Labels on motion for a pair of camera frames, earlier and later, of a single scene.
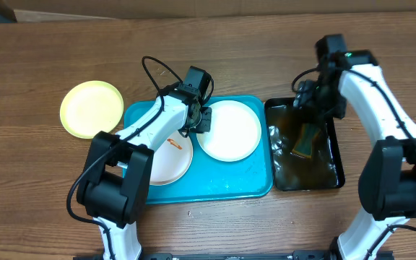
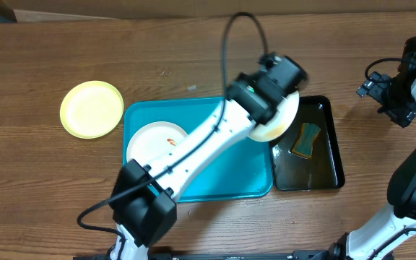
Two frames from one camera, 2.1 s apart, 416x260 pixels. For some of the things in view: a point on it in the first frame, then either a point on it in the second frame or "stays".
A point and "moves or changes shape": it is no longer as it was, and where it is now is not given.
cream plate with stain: [235, 131] moves or changes shape
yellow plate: [89, 107] stays
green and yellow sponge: [303, 146] stays
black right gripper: [308, 99] -> [376, 89]
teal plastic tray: [207, 179] stays
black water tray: [292, 172] stays
